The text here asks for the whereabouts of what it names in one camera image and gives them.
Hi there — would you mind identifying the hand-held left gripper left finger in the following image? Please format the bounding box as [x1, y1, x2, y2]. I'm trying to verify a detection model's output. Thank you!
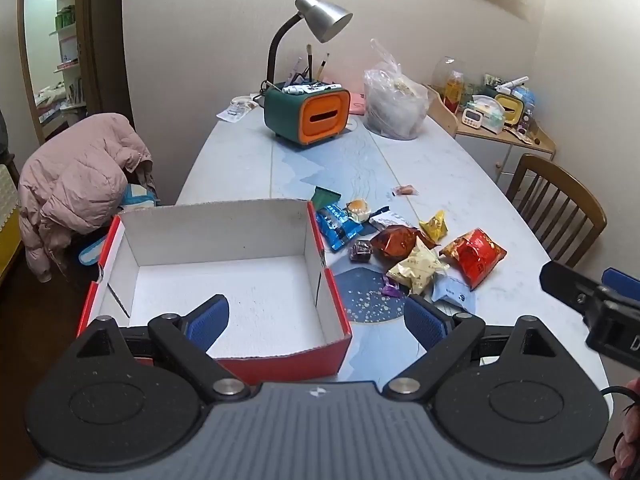
[75, 294, 252, 404]

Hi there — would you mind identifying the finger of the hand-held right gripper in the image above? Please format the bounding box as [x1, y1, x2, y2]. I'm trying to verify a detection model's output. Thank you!
[601, 267, 640, 303]
[540, 259, 608, 313]

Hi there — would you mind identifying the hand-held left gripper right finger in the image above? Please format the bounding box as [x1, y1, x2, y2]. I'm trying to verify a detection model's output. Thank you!
[381, 296, 558, 404]

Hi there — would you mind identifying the red cardboard box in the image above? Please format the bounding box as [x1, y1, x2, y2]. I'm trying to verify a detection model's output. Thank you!
[76, 199, 353, 385]

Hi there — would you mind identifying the light blue snack packet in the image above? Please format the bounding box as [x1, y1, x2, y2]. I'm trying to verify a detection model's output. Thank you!
[431, 280, 477, 313]

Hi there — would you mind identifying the cream snack packet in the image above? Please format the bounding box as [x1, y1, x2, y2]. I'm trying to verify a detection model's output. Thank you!
[386, 237, 449, 295]

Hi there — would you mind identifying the red snack packet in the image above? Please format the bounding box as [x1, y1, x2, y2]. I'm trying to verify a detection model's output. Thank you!
[440, 228, 507, 291]

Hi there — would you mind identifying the brown foil snack packet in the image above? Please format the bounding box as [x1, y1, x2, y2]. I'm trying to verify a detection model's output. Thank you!
[370, 225, 441, 259]

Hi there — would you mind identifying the dark purple snack packet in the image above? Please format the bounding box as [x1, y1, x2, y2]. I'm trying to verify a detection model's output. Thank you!
[348, 240, 375, 263]

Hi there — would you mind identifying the small round cake packet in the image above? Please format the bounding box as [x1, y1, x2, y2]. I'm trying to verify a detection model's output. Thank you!
[346, 199, 373, 223]

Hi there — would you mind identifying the green snack packet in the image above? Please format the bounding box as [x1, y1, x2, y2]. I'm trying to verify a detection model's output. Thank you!
[311, 186, 342, 207]

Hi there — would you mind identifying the person's right hand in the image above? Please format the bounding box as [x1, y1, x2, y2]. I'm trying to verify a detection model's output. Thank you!
[609, 377, 640, 480]

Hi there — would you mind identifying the wooden chair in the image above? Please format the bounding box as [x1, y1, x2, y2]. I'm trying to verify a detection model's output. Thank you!
[505, 154, 608, 268]

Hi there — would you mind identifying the small yellow packet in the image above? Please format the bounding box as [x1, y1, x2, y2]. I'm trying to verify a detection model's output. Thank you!
[419, 210, 448, 246]

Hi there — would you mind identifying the white and black packet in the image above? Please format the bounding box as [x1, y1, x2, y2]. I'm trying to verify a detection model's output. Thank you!
[369, 205, 413, 235]

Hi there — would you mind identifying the light blue bag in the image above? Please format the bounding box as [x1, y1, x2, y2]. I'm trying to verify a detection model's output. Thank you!
[77, 184, 161, 267]

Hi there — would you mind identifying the wooden cabinet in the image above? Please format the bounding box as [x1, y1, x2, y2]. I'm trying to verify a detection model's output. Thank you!
[422, 85, 556, 196]

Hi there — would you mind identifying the yellow tissue box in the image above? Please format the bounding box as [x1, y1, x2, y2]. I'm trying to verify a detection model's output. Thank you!
[492, 92, 525, 127]

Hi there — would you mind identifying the pink puffer jacket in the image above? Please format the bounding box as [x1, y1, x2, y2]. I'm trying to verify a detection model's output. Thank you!
[19, 113, 155, 283]

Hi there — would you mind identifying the white paper packet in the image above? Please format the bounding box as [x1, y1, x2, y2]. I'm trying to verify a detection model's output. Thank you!
[216, 95, 258, 123]

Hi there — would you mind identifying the clear plastic bag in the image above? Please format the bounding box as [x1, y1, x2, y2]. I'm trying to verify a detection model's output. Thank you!
[362, 39, 431, 141]

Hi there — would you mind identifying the cream and yellow cushion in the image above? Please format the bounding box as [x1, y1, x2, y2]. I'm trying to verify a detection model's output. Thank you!
[0, 162, 22, 281]

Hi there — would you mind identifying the glass jar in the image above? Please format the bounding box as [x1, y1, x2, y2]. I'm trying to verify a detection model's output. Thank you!
[431, 56, 466, 113]

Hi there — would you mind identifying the green and orange tissue box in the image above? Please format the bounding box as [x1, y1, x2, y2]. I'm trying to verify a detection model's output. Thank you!
[263, 82, 351, 152]

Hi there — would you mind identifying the bookshelf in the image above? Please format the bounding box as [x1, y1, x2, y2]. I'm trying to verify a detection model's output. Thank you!
[25, 0, 83, 126]

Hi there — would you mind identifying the silver desk lamp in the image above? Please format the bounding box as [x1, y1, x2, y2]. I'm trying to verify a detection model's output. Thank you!
[260, 0, 353, 103]

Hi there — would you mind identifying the black cable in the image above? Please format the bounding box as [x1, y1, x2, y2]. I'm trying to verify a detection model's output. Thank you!
[600, 385, 640, 411]

